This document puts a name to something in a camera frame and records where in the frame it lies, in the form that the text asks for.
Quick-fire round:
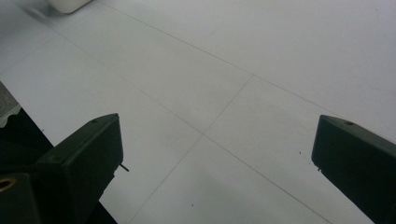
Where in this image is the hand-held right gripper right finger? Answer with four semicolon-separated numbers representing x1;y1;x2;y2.
310;114;396;224

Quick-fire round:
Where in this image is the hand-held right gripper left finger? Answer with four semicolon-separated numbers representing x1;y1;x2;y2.
33;113;124;224

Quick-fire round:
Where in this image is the white plastic storage bin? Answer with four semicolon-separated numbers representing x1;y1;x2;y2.
46;0;93;15

